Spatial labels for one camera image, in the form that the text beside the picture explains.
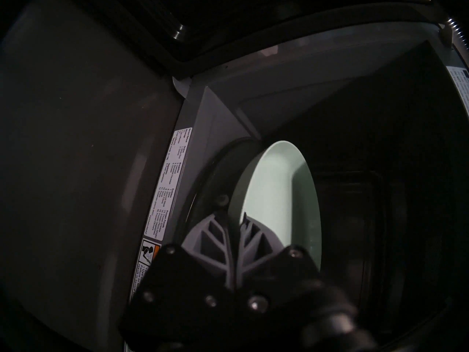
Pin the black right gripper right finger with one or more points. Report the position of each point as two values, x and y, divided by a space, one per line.
271 278

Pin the light green plate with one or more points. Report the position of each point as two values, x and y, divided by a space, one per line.
282 193

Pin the glass microwave turntable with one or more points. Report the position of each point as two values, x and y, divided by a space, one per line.
216 179

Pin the LED light strip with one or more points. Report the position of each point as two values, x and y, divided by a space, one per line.
456 30

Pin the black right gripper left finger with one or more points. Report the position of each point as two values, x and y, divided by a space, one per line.
183 289

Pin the black microwave oven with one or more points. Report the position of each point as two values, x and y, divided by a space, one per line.
91 153

